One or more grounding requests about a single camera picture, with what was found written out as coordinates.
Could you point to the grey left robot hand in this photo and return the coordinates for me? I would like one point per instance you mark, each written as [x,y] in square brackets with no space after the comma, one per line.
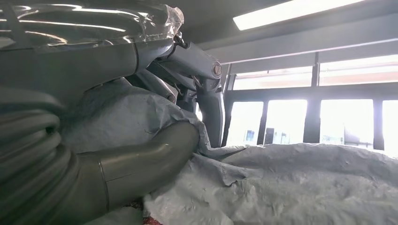
[93,62]

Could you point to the grey parcel bag red print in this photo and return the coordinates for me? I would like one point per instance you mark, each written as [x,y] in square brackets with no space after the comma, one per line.
[280,186]

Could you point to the white parcel bag red print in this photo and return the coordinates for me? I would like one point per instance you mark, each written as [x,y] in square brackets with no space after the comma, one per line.
[118,218]

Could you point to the ceiling light panel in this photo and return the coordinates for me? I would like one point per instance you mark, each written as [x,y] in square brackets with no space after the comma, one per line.
[295,14]

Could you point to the dark window frame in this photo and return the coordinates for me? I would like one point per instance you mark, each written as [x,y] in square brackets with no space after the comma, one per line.
[311,93]

